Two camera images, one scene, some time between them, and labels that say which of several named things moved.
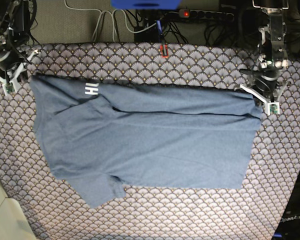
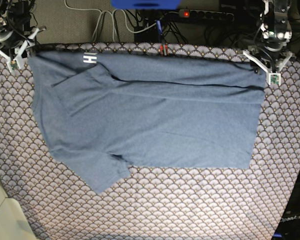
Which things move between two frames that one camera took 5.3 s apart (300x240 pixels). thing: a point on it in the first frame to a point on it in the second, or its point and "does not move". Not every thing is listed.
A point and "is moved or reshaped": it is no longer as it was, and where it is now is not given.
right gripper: (265, 81) to (270, 52)
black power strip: (188, 13) does not move
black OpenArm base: (295, 223) does not move
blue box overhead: (146, 4) does not move
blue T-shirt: (100, 138) is moved or reshaped
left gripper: (5, 59) to (9, 41)
